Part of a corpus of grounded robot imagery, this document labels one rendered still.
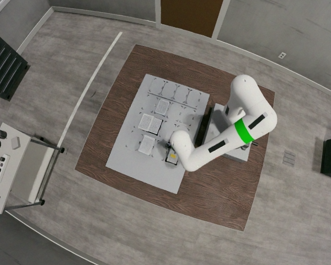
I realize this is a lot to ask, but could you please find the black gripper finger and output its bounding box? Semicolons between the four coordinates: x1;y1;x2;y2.
165;142;171;150

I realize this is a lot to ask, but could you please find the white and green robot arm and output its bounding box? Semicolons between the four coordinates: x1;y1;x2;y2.
170;75;277;172

